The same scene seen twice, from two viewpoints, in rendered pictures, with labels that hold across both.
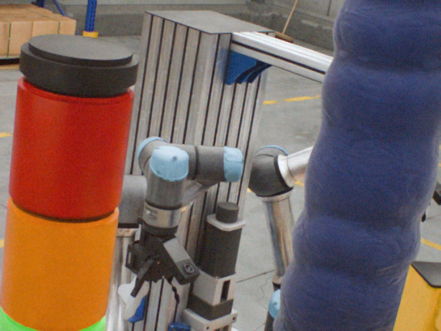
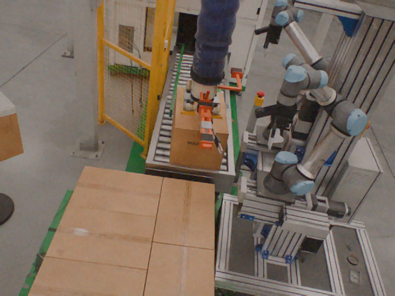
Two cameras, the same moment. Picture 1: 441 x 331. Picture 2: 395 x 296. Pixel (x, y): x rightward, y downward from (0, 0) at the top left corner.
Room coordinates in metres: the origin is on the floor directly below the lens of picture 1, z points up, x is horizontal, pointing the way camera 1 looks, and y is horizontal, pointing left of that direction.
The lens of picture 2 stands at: (3.18, -1.66, 2.42)
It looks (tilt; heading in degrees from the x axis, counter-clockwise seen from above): 38 degrees down; 140
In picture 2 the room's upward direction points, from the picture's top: 11 degrees clockwise
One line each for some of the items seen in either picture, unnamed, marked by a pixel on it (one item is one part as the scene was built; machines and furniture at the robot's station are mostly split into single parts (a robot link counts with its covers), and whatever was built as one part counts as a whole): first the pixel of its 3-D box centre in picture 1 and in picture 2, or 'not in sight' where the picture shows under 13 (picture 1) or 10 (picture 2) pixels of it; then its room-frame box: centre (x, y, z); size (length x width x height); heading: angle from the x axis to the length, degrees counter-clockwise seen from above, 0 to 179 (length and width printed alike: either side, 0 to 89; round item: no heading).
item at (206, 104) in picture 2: not in sight; (204, 107); (1.73, -0.41, 1.25); 0.10 x 0.08 x 0.06; 57
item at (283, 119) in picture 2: not in sight; (283, 114); (2.41, -0.56, 1.66); 0.09 x 0.08 x 0.12; 49
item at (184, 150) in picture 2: not in sight; (197, 128); (1.37, -0.13, 0.75); 0.60 x 0.40 x 0.40; 147
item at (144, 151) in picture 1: (165, 160); (292, 14); (1.76, 0.11, 1.82); 0.11 x 0.11 x 0.08; 19
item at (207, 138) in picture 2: not in sight; (206, 140); (2.02, -0.61, 1.25); 0.08 x 0.07 x 0.05; 147
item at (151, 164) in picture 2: not in sight; (190, 170); (1.62, -0.34, 0.58); 0.70 x 0.03 x 0.06; 54
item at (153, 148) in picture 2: not in sight; (164, 97); (0.49, 0.09, 0.50); 2.31 x 0.05 x 0.19; 144
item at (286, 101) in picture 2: not in sight; (287, 97); (2.40, -0.56, 1.74); 0.08 x 0.08 x 0.05
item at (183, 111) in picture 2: not in sight; (188, 98); (1.47, -0.35, 1.14); 0.34 x 0.10 x 0.05; 147
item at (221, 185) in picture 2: not in sight; (188, 180); (1.63, -0.34, 0.48); 0.70 x 0.03 x 0.15; 54
